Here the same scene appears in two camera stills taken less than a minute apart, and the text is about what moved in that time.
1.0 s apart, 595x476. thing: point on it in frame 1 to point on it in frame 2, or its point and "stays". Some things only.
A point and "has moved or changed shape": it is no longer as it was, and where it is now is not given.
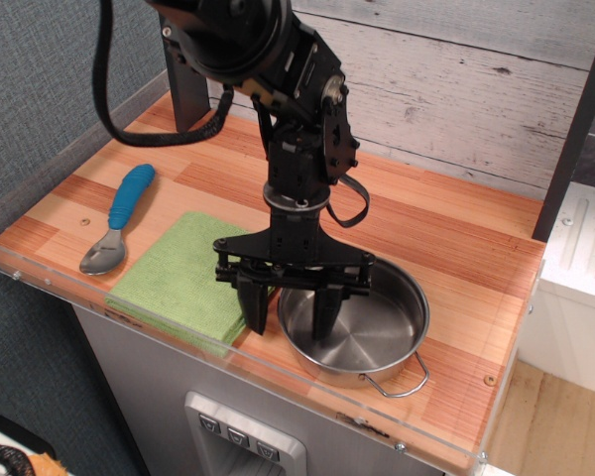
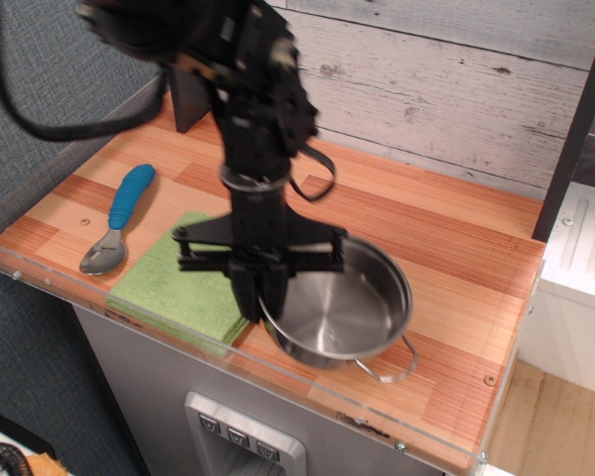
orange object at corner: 45,465 stays
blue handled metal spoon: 110,253 stays
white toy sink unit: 571,326 stays
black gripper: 294,252 to 261,236
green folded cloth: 173,285 stays
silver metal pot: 376,335 has moved or changed shape
